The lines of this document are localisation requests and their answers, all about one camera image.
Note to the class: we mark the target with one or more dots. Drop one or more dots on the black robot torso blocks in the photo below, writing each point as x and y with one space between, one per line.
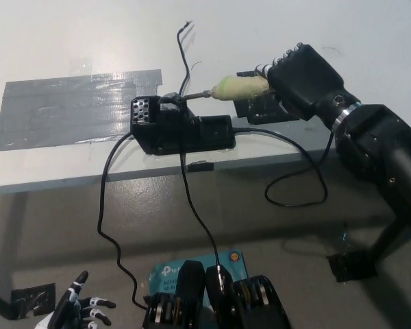
253 308

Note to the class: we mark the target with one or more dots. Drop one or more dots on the black soldering station base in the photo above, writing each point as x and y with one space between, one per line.
178 133

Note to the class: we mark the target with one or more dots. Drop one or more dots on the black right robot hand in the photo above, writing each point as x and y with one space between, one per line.
305 82

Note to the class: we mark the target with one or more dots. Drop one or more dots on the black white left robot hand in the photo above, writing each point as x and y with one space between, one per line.
66 308

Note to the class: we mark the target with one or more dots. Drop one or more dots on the tape-wrapped soldering iron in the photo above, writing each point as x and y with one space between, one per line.
243 87

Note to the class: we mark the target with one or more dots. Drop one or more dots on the grey duct tape patch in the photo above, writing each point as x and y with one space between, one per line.
68 108

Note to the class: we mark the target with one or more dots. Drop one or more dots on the black tape square patch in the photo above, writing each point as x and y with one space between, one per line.
260 111

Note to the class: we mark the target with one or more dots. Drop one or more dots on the teal tp-link box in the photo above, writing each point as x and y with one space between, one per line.
164 274

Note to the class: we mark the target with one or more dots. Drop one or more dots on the black floor tape patch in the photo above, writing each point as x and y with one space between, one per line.
37 298
349 267

